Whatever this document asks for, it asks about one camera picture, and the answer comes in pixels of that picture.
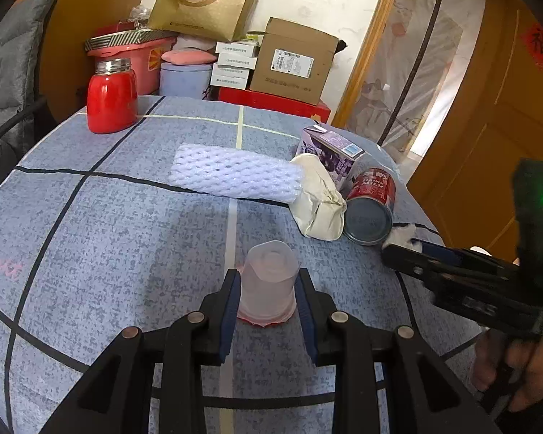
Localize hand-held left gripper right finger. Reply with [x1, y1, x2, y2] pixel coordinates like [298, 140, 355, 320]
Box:
[297, 269, 502, 434]

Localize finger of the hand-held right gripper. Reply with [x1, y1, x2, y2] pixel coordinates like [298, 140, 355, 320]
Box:
[381, 243, 493, 300]
[411, 237, 521, 277]

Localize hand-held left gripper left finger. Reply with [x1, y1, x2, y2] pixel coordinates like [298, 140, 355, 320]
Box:
[41, 269, 241, 434]

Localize white tissue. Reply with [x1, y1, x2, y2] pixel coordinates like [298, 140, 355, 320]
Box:
[380, 224, 423, 254]

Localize translucent plastic cup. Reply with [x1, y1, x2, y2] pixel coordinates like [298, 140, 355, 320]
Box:
[236, 241, 299, 326]

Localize red drink can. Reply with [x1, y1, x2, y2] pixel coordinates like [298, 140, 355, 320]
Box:
[342, 167, 398, 246]

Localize cream paper cup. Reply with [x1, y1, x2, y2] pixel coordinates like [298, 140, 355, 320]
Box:
[289, 153, 348, 240]

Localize white foam net sleeve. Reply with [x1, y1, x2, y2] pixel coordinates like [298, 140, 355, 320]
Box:
[169, 143, 305, 203]

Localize purple drink carton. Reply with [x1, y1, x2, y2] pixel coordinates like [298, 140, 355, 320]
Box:
[297, 124, 367, 191]

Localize person's right hand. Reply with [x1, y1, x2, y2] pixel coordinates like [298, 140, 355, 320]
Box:
[471, 330, 543, 413]

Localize wooden door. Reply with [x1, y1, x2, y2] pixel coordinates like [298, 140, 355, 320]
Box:
[407, 0, 543, 263]

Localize blue checked tablecloth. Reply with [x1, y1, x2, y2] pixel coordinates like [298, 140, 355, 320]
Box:
[0, 95, 493, 434]

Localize red paper door decoration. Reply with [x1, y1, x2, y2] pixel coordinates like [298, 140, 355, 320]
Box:
[520, 22, 543, 71]

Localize printed screen door curtain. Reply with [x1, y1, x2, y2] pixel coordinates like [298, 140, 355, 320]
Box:
[344, 0, 493, 163]

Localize red flat box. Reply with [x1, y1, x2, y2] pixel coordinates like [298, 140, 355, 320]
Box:
[217, 86, 332, 124]

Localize brown cardboard box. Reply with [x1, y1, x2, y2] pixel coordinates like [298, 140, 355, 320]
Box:
[249, 17, 347, 106]

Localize small white box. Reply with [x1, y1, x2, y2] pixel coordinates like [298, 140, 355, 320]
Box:
[216, 42, 259, 59]
[209, 70, 254, 90]
[213, 56, 258, 75]

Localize light purple bucket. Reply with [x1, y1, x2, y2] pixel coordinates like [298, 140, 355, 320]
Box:
[159, 61, 213, 99]

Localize red thermos jar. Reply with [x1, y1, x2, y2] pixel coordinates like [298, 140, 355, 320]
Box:
[87, 58, 139, 135]

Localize red plastic basket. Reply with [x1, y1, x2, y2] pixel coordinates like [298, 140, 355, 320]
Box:
[87, 36, 177, 95]

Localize black office chair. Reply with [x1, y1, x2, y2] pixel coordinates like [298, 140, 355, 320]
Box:
[0, 97, 48, 154]

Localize striped gift box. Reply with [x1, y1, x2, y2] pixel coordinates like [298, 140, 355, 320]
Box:
[84, 28, 177, 52]

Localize gold gift bag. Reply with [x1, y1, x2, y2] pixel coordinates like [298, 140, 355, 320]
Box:
[147, 0, 268, 43]

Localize clear plastic wrapping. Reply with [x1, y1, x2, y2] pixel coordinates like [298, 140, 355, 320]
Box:
[129, 5, 152, 30]

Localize wooden wardrobe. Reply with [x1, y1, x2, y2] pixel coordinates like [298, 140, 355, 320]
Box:
[38, 0, 164, 123]

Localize wooden door frame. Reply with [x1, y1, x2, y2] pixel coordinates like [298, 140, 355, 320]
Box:
[332, 0, 408, 129]

